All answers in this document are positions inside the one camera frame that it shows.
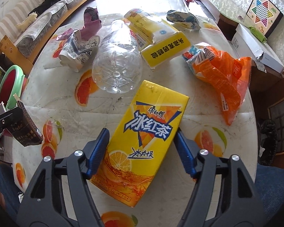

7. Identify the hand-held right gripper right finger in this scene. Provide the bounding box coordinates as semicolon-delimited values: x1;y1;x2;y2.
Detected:
174;126;268;227

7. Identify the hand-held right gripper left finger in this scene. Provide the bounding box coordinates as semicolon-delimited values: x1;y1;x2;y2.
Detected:
16;128;110;227

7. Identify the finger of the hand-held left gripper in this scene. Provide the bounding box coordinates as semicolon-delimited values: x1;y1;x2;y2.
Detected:
0;107;24;143

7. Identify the dark brown drink carton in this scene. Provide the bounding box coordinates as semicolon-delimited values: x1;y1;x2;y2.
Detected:
6;99;44;147

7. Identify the red bin with green rim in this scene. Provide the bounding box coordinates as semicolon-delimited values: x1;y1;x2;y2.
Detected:
0;65;29;138

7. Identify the yellow tea carton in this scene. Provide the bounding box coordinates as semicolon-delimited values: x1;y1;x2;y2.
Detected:
89;80;190;208

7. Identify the silver blue snack wrapper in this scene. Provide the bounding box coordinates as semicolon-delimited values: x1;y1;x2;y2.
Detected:
166;10;201;31

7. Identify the table with fruit print cover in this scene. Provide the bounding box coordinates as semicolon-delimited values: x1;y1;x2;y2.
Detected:
12;12;258;227

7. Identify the person's left leg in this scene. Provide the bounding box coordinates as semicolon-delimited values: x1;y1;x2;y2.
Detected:
0;164;23;218

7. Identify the person's leg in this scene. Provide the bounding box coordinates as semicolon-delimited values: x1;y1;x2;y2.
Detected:
254;164;284;220
0;164;23;218

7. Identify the black mesh wastebasket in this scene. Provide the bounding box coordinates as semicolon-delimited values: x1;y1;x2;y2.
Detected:
257;119;279;166

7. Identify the orange snack bag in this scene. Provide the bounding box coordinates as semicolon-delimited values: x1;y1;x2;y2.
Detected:
182;43;252;126

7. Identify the clear plastic bottle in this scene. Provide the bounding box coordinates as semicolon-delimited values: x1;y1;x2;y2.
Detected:
92;19;143;94

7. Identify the person's right leg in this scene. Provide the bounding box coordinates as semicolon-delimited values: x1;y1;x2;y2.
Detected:
254;164;284;220

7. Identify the crushed white paper cup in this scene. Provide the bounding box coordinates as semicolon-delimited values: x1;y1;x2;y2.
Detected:
59;28;100;72

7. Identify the cream plush toy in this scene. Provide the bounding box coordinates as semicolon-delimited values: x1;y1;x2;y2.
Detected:
16;12;38;28

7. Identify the brown wooden side cabinet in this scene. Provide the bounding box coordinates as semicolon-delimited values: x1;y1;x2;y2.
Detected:
248;59;284;104

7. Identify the wooden sofa with striped cover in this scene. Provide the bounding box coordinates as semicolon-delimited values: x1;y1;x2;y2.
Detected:
0;0;98;64

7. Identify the yellow tube package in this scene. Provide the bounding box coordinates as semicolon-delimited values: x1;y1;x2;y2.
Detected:
124;8;185;70

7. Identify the black clothing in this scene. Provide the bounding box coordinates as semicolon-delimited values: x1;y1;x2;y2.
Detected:
30;0;63;15

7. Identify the maroon foil wrapper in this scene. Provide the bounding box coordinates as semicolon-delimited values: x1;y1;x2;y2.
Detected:
57;7;102;43

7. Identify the white cardboard box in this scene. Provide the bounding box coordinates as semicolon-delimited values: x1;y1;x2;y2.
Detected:
232;24;284;74

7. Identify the green packet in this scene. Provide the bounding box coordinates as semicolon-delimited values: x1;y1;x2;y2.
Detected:
248;26;268;43

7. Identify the long low television cabinet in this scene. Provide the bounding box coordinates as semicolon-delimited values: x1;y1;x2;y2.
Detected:
177;0;239;29

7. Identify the star checkers board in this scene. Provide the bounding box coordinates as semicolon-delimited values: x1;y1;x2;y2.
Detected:
246;0;284;39

